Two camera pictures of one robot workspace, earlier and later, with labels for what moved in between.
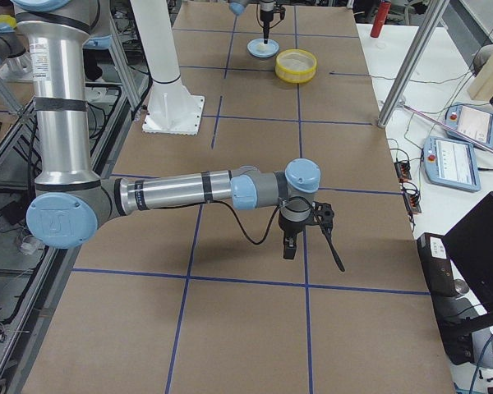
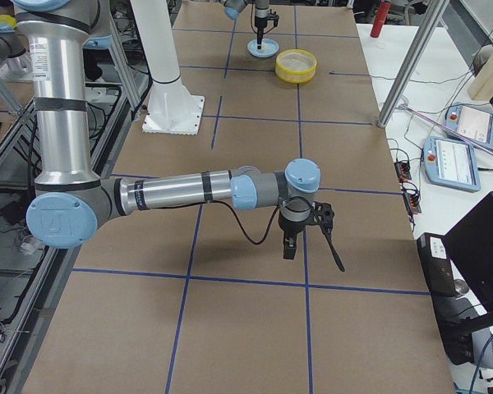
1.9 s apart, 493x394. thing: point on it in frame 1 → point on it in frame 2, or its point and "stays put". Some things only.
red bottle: (383, 11) stays put
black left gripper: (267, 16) → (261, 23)
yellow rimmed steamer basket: (295, 66) stays put
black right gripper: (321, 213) stays put
